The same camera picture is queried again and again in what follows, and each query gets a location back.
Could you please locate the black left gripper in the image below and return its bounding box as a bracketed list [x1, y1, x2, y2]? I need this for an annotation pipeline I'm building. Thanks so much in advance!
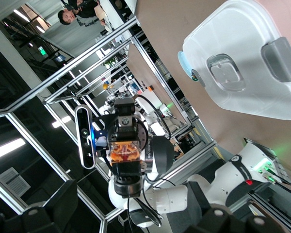
[106, 97, 145, 198]

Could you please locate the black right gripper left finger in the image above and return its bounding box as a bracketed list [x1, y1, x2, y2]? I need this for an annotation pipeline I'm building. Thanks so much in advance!
[0, 179, 79, 233]

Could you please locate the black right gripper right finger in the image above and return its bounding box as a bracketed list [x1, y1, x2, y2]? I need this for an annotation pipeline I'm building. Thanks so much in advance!
[179, 203, 291, 233]

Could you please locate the person in black shirt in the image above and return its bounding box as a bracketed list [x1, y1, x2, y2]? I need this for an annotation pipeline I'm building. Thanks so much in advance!
[57, 0, 106, 27]

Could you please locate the white lidded storage box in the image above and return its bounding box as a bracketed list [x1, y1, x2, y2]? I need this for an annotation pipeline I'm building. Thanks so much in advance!
[177, 0, 291, 121]

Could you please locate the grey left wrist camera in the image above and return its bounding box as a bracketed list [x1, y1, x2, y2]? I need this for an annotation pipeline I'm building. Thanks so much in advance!
[74, 104, 97, 170]

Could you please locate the white wall vent grille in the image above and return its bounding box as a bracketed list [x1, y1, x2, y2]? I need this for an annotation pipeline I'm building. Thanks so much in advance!
[0, 166, 32, 203]

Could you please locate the black base power cable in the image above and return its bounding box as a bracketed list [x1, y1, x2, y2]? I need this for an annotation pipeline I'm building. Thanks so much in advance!
[263, 172, 291, 196]

